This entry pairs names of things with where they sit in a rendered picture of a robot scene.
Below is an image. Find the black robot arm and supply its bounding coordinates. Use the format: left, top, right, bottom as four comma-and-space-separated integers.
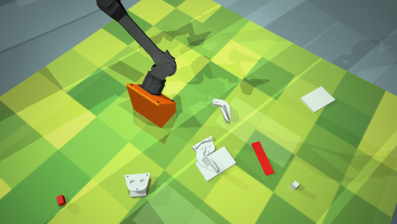
96, 0, 177, 95

